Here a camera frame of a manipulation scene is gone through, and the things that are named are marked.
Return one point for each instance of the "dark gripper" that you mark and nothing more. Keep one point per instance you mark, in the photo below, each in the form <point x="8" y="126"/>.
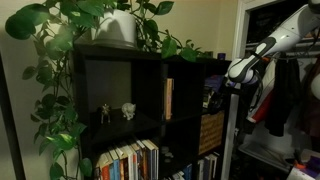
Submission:
<point x="222" y="89"/>

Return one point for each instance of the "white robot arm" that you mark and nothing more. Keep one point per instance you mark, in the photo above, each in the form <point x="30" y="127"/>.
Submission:
<point x="283" y="36"/>

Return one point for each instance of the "tan spined paperback book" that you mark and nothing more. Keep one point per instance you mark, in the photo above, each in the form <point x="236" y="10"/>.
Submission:
<point x="168" y="100"/>

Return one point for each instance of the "white spined book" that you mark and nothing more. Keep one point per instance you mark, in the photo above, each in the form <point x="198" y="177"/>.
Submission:
<point x="213" y="165"/>
<point x="154" y="160"/>
<point x="130" y="163"/>

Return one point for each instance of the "dark brown book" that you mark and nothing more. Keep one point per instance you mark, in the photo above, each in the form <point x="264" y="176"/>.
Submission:
<point x="206" y="168"/>

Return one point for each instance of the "pale grey book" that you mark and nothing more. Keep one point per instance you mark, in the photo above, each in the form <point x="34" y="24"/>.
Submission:
<point x="200" y="170"/>

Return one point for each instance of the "blue spined book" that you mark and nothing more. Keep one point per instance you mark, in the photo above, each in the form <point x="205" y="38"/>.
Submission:
<point x="115" y="166"/>
<point x="187" y="171"/>

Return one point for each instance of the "white edged dark book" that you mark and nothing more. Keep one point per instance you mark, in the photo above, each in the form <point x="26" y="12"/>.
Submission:
<point x="170" y="176"/>

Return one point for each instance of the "rust brown book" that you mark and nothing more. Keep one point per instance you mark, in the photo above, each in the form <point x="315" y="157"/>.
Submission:
<point x="122" y="170"/>

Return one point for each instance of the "orange spined book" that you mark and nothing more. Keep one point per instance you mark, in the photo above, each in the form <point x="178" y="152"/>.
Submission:
<point x="105" y="171"/>

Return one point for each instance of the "dark spined book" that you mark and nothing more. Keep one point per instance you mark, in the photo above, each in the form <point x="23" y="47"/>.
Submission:
<point x="97" y="173"/>

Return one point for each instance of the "woven brown basket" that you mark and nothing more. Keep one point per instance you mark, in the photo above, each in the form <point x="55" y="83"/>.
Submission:
<point x="211" y="133"/>

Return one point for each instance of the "red white jacket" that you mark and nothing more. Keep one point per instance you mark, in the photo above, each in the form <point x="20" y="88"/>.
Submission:
<point x="263" y="106"/>

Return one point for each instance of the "small purple candle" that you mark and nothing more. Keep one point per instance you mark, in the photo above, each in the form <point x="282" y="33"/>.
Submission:
<point x="221" y="56"/>

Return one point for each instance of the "small grey box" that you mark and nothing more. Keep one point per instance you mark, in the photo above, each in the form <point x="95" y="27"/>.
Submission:
<point x="209" y="55"/>

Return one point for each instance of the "black hanging garment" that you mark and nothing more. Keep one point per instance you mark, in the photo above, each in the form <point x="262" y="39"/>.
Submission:
<point x="283" y="100"/>

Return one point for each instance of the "white low platform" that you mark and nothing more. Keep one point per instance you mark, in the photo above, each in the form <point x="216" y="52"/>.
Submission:
<point x="263" y="156"/>

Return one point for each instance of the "brown hanging garment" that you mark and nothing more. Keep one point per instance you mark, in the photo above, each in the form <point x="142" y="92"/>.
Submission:
<point x="306" y="116"/>

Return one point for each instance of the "white elephant figurine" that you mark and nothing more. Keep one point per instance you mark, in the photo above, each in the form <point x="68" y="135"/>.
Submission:
<point x="128" y="110"/>

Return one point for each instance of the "small orange object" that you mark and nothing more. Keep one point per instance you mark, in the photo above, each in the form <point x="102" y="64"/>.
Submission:
<point x="299" y="164"/>

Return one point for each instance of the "white object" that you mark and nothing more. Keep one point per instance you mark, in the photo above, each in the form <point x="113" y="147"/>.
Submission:
<point x="300" y="174"/>

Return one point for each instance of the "black cube bookshelf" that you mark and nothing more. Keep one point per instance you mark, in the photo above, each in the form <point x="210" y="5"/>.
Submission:
<point x="116" y="53"/>

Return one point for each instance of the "purple object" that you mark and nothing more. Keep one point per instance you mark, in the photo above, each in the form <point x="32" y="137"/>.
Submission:
<point x="313" y="166"/>

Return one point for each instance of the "white plant pot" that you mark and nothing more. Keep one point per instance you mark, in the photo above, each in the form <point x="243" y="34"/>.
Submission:
<point x="116" y="28"/>

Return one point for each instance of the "black slanted pole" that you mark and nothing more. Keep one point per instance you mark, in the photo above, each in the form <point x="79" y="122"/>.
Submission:
<point x="11" y="133"/>

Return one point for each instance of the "green pothos plant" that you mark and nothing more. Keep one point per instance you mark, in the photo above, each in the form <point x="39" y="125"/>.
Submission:
<point x="20" y="25"/>

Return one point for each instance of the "white door frame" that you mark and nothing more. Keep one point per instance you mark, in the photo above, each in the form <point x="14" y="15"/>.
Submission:
<point x="240" y="26"/>

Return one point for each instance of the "grey closet rail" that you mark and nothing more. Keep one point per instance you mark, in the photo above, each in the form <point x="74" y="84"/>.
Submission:
<point x="300" y="50"/>

